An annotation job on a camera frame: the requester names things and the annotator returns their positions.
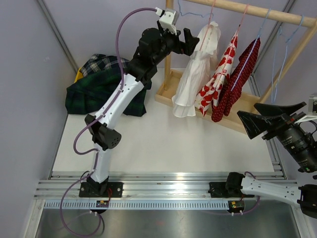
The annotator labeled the navy white plaid skirt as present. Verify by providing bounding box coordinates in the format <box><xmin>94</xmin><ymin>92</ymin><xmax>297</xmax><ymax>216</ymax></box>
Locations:
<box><xmin>79</xmin><ymin>54</ymin><xmax>120</xmax><ymax>77</ymax></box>

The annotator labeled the white slotted cable duct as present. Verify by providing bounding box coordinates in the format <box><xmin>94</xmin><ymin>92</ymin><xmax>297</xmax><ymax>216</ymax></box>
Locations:
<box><xmin>44</xmin><ymin>200</ymin><xmax>229</xmax><ymax>210</ymax></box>

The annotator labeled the aluminium mounting rail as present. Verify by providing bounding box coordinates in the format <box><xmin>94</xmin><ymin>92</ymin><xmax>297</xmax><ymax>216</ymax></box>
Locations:
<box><xmin>33</xmin><ymin>170</ymin><xmax>303</xmax><ymax>200</ymax></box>

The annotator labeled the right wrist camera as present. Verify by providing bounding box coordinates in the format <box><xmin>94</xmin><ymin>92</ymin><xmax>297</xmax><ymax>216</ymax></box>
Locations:
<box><xmin>308</xmin><ymin>93</ymin><xmax>317</xmax><ymax>116</ymax></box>

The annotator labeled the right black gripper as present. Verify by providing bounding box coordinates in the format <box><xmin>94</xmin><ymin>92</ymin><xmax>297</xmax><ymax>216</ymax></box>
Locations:
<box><xmin>236</xmin><ymin>101</ymin><xmax>317</xmax><ymax>171</ymax></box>

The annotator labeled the red polka dot skirt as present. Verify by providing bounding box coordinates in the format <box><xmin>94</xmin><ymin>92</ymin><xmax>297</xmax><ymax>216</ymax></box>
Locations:
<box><xmin>211</xmin><ymin>37</ymin><xmax>261</xmax><ymax>122</ymax></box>

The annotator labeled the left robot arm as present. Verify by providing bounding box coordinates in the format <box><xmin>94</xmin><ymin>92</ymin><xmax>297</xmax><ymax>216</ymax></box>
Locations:
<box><xmin>79</xmin><ymin>26</ymin><xmax>200</xmax><ymax>197</ymax></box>

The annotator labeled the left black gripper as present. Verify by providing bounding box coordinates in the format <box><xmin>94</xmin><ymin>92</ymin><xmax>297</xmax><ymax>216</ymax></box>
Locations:
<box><xmin>152</xmin><ymin>20</ymin><xmax>198</xmax><ymax>64</ymax></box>

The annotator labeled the white pleated dress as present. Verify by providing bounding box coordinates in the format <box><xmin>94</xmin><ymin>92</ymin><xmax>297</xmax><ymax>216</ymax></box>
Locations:
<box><xmin>172</xmin><ymin>21</ymin><xmax>221</xmax><ymax>118</ymax></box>

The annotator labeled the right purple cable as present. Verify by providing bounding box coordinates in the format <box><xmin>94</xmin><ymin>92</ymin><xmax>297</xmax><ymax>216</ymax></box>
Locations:
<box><xmin>205</xmin><ymin>171</ymin><xmax>261</xmax><ymax>216</ymax></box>

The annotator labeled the yellow plastic tray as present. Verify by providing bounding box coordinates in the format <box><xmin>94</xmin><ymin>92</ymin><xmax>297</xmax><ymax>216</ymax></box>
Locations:
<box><xmin>74</xmin><ymin>68</ymin><xmax>84</xmax><ymax>83</ymax></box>

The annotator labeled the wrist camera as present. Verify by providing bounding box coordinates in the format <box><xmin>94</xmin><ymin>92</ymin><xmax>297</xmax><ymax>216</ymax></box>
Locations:
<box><xmin>155</xmin><ymin>7</ymin><xmax>179</xmax><ymax>35</ymax></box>
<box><xmin>308</xmin><ymin>93</ymin><xmax>317</xmax><ymax>116</ymax></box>

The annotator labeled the wooden clothes rack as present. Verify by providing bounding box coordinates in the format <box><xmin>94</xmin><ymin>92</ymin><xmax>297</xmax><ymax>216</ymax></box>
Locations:
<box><xmin>155</xmin><ymin>0</ymin><xmax>317</xmax><ymax>134</ymax></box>

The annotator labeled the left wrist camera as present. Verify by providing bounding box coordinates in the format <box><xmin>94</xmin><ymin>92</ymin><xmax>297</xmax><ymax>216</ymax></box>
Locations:
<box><xmin>155</xmin><ymin>7</ymin><xmax>179</xmax><ymax>35</ymax></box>

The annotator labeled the white red floral skirt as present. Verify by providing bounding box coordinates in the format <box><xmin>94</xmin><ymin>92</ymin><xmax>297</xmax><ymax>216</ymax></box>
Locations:
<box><xmin>194</xmin><ymin>30</ymin><xmax>239</xmax><ymax>116</ymax></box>

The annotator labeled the blue hanger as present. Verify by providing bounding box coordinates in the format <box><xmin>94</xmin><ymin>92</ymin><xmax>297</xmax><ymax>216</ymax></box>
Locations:
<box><xmin>231</xmin><ymin>8</ymin><xmax>271</xmax><ymax>91</ymax></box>
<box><xmin>271</xmin><ymin>14</ymin><xmax>305</xmax><ymax>104</ymax></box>
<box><xmin>177</xmin><ymin>0</ymin><xmax>213</xmax><ymax>18</ymax></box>

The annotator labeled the dark green plaid skirt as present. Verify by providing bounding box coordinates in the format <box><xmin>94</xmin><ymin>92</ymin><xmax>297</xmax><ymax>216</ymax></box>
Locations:
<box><xmin>65</xmin><ymin>69</ymin><xmax>152</xmax><ymax>117</ymax></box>

